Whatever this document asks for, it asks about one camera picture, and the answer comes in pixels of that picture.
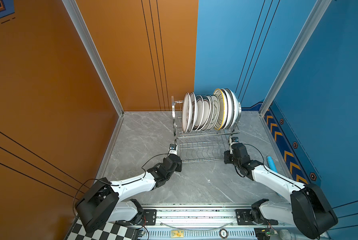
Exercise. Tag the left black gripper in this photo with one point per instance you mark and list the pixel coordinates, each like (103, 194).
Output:
(179, 168)

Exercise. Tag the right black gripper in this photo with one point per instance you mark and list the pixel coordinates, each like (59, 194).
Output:
(226, 154)

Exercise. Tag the chrome wire dish rack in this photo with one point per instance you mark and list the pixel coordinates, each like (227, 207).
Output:
(200, 146)

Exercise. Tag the white plate red characters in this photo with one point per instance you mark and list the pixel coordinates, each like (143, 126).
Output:
(186, 112)
(194, 111)

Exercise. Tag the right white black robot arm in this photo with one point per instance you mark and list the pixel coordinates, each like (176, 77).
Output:
(306, 205)

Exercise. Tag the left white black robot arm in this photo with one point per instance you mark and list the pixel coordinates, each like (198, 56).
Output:
(107, 202)

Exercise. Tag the light blue toy microphone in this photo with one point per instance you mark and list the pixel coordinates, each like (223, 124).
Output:
(271, 164)

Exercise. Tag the white plate grey pattern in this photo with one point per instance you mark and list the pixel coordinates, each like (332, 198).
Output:
(215, 112)

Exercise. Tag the large white plate black rim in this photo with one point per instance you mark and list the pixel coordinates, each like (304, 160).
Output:
(234, 110)

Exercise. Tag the white plate dark rim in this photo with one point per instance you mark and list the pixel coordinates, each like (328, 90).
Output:
(203, 112)

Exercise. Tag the yellow rim dotted plate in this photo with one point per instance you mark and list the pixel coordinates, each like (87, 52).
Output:
(223, 109)

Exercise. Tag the black white checkerboard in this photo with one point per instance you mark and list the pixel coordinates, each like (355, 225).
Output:
(108, 232)

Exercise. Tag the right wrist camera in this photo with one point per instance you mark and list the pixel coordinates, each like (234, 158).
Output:
(233, 140)

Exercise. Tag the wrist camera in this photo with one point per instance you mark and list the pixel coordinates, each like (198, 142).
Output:
(173, 149)
(233, 140)

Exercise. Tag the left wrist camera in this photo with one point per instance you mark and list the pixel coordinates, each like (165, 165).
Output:
(173, 149)

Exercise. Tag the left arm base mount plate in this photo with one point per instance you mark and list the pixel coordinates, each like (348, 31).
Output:
(147, 218)

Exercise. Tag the aluminium front rail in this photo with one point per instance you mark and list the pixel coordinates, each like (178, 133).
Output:
(207, 222)

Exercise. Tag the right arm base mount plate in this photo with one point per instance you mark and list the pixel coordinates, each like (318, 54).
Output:
(245, 218)

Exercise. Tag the grey microphone at rail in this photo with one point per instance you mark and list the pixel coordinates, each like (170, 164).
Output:
(287, 235)

